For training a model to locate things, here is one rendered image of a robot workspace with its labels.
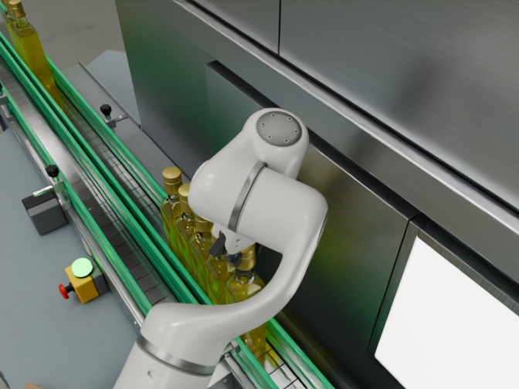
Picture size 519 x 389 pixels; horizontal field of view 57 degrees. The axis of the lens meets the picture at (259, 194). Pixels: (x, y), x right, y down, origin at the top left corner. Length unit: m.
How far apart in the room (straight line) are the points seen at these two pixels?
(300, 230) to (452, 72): 0.22
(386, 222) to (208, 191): 0.27
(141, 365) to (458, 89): 0.41
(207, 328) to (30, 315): 0.87
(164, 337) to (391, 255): 0.34
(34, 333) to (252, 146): 0.88
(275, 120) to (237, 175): 0.09
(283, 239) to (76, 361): 0.80
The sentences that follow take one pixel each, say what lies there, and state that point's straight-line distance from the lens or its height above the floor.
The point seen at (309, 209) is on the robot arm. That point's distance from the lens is 0.46.
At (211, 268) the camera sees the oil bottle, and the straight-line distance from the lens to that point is 0.85.
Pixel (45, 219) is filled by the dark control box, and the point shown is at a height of 0.80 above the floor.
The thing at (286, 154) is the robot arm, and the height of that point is 1.43.
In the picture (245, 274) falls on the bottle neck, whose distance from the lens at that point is 0.78.
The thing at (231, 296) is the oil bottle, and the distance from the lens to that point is 0.84.
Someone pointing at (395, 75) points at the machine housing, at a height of 1.47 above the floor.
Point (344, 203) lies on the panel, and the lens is 0.69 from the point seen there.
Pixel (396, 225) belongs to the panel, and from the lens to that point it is 0.64.
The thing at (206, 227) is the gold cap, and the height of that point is 1.13.
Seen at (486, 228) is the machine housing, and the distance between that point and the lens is 0.56.
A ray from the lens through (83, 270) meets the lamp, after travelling 1.20.
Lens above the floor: 1.76
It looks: 45 degrees down
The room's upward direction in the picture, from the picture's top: straight up
